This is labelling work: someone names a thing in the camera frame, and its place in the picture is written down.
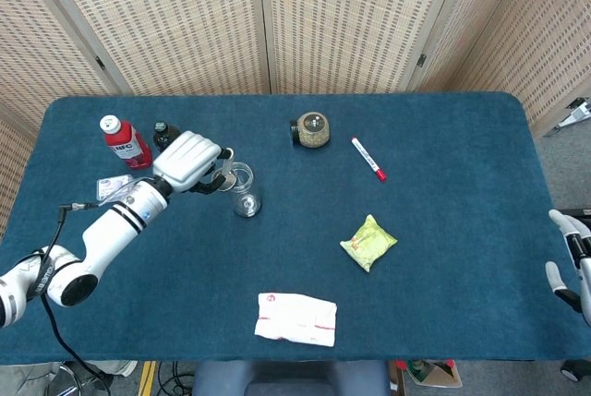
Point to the brown cardboard box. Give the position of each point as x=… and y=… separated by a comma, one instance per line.
x=438, y=375

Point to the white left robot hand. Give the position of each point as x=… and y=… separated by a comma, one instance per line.
x=187, y=160

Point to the white metal stand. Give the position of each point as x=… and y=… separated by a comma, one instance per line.
x=575, y=114

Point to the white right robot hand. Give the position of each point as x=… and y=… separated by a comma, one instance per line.
x=582, y=276

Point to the metal screen hinge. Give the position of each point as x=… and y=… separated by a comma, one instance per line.
x=421, y=60
x=99, y=62

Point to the green snack packet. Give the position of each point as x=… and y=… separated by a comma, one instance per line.
x=368, y=243

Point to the red white marker pen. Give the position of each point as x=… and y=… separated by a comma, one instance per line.
x=368, y=158

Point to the clear glass cup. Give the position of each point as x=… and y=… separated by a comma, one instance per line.
x=248, y=202

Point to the round metal lid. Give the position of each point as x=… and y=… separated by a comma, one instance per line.
x=225, y=182

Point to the woven folding screen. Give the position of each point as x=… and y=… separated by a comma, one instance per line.
x=184, y=22

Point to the glass jar with seeds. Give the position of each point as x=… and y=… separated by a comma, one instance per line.
x=314, y=130

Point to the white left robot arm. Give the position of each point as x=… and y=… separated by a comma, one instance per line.
x=111, y=230

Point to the black caster wheel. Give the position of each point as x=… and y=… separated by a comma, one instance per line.
x=577, y=369

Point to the purple clear plastic pack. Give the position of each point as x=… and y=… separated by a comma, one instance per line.
x=111, y=186

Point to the brown bottle black cap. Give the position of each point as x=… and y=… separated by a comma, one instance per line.
x=164, y=135

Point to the pink white wet wipes pack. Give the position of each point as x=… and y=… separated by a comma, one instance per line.
x=295, y=320

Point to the blue table cloth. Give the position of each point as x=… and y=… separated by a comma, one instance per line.
x=295, y=253

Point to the red NFC juice bottle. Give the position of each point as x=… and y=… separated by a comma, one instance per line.
x=128, y=149

